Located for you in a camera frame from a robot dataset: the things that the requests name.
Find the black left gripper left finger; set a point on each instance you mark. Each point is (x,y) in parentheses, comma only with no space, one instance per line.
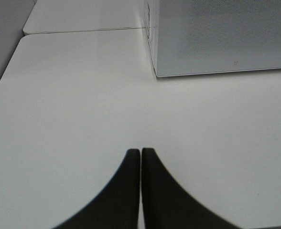
(117,205)

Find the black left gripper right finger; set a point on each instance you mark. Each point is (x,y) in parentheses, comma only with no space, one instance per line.
(166,205)

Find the white microwave door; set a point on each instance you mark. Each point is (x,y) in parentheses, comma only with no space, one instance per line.
(190,37)

